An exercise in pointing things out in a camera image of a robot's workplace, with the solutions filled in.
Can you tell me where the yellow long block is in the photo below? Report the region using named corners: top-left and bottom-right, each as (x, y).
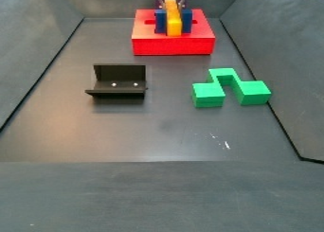
top-left (165, 0), bottom-right (182, 37)

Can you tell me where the red board base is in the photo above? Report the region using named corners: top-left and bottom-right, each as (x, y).
top-left (132, 9), bottom-right (217, 56)

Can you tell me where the dark blue U block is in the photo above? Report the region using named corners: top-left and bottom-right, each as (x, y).
top-left (154, 9), bottom-right (194, 36)

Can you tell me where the black U-shaped holder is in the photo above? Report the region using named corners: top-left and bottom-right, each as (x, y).
top-left (85, 63), bottom-right (148, 98)

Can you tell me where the green zigzag block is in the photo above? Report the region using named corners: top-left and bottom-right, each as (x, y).
top-left (192, 68), bottom-right (272, 108)

